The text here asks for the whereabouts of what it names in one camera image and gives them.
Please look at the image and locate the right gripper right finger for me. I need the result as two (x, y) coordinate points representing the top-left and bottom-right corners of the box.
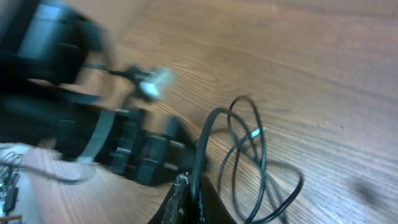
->
(198, 175), (236, 224)

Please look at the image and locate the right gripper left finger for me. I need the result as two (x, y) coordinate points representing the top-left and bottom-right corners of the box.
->
(148, 173), (190, 224)

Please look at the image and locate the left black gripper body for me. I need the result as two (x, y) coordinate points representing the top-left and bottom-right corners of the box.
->
(108, 109), (197, 187)

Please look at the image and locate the black cable USB plug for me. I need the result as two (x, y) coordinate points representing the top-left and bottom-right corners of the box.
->
(188, 108), (249, 223)

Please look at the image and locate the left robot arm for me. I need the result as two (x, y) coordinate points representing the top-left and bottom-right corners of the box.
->
(1, 1), (207, 186)

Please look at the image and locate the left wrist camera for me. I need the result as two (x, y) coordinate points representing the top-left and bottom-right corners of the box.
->
(126, 66), (175, 102)

